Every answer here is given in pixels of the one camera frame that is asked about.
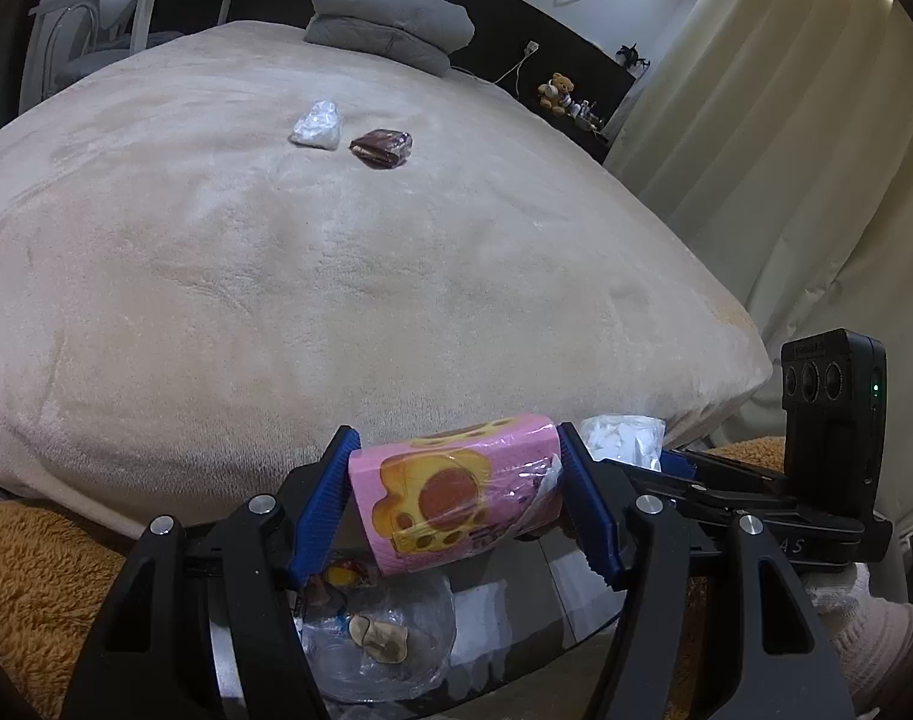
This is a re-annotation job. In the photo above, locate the black headboard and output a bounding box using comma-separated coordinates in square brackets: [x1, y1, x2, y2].
[190, 0, 639, 166]

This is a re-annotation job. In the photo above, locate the cream curtain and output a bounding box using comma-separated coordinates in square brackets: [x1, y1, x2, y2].
[604, 0, 913, 535]

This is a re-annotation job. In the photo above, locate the white charging cable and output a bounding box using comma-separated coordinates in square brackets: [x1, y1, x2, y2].
[448, 40, 542, 88]

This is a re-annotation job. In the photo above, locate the pink packet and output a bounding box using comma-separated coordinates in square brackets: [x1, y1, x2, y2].
[348, 413, 564, 580]

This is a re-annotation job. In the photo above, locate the colourful foil snack packet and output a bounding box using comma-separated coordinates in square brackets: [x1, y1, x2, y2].
[306, 550, 376, 614]

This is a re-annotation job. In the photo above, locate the grey folded pillow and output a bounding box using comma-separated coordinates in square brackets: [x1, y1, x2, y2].
[304, 0, 477, 78]

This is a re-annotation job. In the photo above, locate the crumpled clear plastic bag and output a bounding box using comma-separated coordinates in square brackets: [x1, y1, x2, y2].
[289, 99, 345, 150]

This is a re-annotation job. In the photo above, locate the transparent plastic wrapper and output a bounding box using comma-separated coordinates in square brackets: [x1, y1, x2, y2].
[297, 576, 459, 704]

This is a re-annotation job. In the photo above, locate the person's right forearm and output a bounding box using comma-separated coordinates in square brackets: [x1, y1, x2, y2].
[801, 562, 913, 719]

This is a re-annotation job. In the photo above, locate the cluster of small bottles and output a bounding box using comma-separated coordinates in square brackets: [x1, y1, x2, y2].
[572, 96, 609, 137]

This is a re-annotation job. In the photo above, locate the brown teddy bear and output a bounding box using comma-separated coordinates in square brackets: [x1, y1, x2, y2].
[538, 72, 578, 119]

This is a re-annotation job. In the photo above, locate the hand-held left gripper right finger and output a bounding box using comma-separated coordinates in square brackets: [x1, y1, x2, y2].
[556, 421, 855, 720]

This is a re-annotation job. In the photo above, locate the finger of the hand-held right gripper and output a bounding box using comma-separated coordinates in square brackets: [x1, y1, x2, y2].
[660, 447, 791, 485]
[655, 481, 791, 524]

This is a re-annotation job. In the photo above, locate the beige bed blanket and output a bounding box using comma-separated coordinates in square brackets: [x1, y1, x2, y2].
[0, 19, 774, 541]

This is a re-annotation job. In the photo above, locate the brown wrapper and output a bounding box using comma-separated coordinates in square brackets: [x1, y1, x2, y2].
[348, 128, 414, 173]

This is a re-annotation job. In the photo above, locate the white printed packet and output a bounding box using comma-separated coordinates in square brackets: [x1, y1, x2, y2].
[579, 413, 666, 474]

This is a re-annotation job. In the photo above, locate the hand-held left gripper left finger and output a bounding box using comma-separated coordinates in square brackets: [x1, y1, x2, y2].
[58, 424, 362, 720]

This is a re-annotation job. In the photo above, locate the orange furry rug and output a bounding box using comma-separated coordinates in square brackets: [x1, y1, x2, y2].
[0, 436, 791, 720]

